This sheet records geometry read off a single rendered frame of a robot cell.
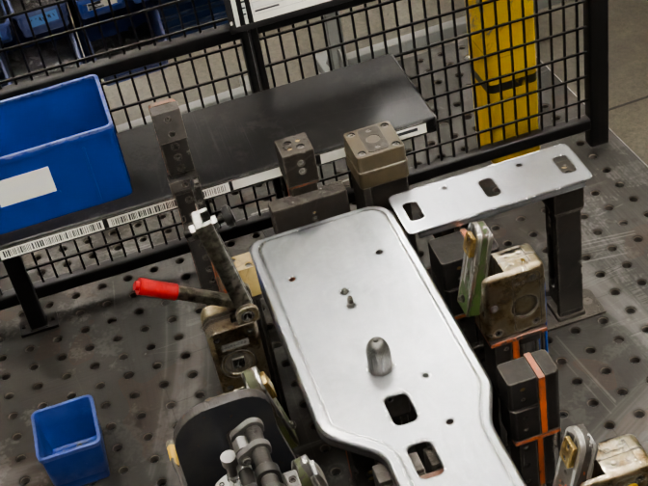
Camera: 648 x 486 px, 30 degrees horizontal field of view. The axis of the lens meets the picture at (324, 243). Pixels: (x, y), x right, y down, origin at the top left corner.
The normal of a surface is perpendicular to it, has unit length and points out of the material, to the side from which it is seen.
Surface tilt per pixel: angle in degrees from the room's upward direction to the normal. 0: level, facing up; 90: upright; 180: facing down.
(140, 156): 0
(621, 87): 0
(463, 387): 0
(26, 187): 90
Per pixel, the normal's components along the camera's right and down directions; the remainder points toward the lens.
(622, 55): -0.15, -0.76
